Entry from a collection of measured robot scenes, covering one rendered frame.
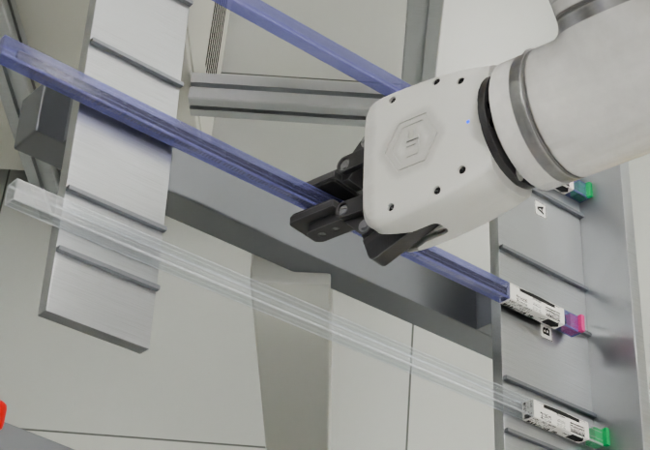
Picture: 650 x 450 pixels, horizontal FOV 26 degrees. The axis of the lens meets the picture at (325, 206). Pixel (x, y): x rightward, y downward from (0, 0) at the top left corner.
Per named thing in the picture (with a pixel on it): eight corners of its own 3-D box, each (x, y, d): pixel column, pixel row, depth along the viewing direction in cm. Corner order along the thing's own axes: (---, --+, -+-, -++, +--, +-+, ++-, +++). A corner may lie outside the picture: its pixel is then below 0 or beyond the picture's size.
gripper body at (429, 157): (494, 28, 87) (352, 93, 93) (498, 166, 82) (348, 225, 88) (558, 87, 92) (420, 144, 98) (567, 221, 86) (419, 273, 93)
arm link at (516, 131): (519, 17, 85) (478, 36, 87) (524, 137, 81) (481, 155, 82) (591, 84, 91) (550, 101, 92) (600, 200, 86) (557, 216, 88)
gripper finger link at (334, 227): (365, 183, 92) (287, 215, 96) (364, 225, 90) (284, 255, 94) (395, 204, 94) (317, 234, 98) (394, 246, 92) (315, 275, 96)
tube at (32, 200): (594, 434, 107) (605, 429, 106) (595, 450, 107) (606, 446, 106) (8, 185, 80) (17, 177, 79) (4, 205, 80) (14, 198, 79)
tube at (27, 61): (570, 321, 110) (580, 316, 109) (571, 337, 109) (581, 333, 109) (-4, 43, 83) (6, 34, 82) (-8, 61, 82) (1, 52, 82)
